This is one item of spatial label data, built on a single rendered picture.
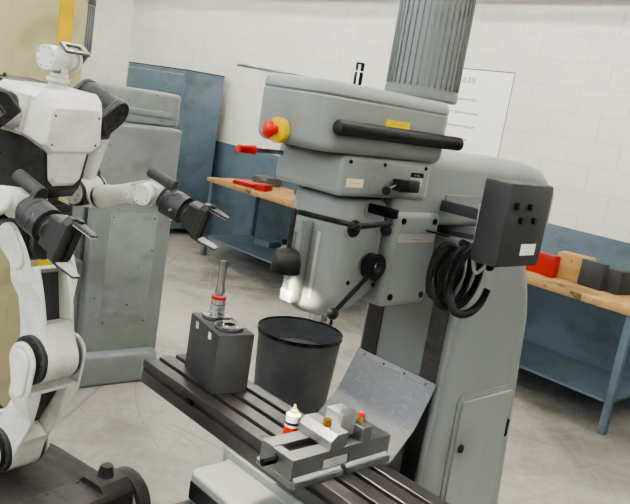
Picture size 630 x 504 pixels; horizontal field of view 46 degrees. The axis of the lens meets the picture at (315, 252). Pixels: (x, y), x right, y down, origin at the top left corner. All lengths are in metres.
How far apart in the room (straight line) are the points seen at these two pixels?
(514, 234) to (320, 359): 2.19
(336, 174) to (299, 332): 2.63
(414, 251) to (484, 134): 4.79
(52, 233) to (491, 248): 1.04
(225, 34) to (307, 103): 8.02
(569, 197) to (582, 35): 1.28
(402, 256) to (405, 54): 0.53
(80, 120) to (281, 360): 2.10
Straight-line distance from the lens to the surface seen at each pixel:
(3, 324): 3.45
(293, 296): 1.85
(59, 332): 2.21
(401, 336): 2.25
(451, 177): 2.05
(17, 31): 3.25
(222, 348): 2.21
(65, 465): 2.61
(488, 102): 6.74
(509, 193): 1.82
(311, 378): 3.92
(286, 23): 8.77
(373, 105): 1.74
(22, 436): 2.36
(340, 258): 1.81
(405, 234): 1.93
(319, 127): 1.66
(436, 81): 1.98
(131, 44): 11.66
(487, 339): 2.27
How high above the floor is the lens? 1.83
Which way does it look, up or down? 11 degrees down
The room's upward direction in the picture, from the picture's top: 9 degrees clockwise
